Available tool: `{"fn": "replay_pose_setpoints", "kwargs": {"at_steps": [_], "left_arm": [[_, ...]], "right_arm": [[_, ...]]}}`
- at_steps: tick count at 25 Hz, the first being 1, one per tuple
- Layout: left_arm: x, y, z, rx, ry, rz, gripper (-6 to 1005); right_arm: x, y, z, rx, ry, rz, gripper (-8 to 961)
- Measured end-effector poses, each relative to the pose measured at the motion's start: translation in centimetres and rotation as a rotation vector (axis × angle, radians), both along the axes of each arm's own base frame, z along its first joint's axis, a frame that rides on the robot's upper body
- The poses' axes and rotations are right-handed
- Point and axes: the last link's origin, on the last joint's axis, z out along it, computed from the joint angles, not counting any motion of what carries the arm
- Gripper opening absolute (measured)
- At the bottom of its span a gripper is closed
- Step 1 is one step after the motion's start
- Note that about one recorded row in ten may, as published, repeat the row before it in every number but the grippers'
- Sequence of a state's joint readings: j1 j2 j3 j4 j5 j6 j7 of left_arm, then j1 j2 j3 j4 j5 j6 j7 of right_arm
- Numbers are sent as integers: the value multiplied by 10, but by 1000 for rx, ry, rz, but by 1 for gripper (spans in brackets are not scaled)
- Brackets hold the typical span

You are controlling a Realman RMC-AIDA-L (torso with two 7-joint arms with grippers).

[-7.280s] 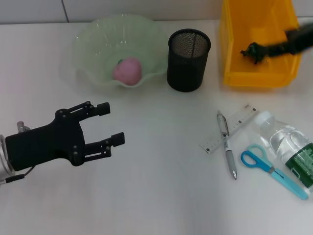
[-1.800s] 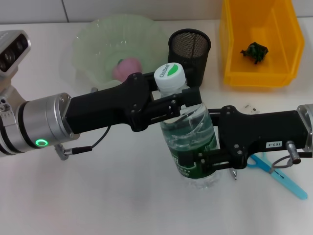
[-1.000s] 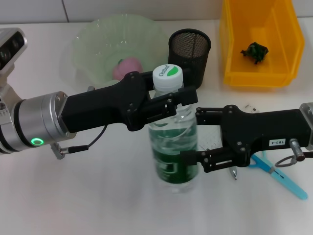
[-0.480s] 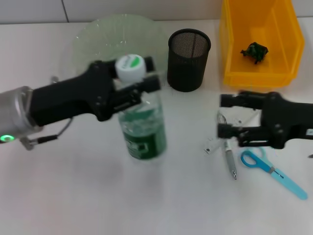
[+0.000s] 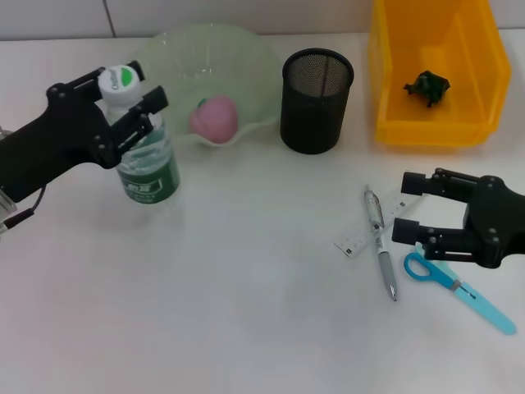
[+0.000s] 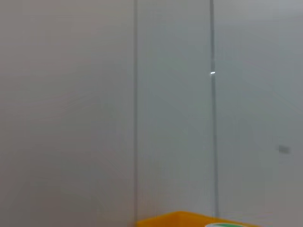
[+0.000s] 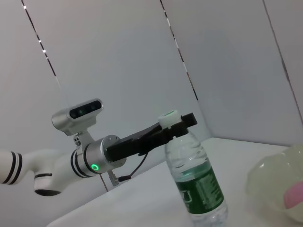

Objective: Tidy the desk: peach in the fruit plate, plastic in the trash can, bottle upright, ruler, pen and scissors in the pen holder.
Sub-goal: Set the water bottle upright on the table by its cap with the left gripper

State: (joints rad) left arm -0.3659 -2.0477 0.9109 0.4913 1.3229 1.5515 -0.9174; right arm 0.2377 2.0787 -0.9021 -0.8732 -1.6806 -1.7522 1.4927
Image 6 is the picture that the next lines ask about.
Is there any yellow plastic bin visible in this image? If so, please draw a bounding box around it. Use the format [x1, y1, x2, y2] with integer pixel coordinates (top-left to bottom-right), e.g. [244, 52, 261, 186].
[136, 210, 261, 227]

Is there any clear green label water bottle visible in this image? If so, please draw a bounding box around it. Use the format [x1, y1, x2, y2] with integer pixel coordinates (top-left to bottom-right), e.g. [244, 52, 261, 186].
[205, 222, 240, 227]

